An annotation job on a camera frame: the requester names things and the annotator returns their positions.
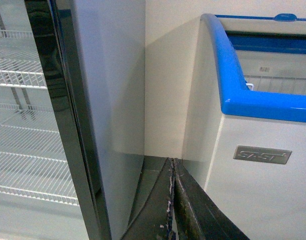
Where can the silver SAST logo plate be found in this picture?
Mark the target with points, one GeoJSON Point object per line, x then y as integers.
{"type": "Point", "coordinates": [262, 154]}

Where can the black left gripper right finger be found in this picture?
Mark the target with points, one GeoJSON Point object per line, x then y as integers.
{"type": "Point", "coordinates": [197, 216]}

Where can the upright glass door fridge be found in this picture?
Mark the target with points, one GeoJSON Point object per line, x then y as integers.
{"type": "Point", "coordinates": [72, 117]}

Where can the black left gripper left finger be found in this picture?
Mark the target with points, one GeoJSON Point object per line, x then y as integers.
{"type": "Point", "coordinates": [155, 220]}

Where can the sliding glass freezer lid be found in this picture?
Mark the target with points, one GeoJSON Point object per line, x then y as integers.
{"type": "Point", "coordinates": [268, 42]}

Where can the white wire basket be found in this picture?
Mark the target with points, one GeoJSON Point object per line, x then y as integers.
{"type": "Point", "coordinates": [275, 84]}

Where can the white blue chest freezer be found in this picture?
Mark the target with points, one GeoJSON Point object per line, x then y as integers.
{"type": "Point", "coordinates": [266, 201]}

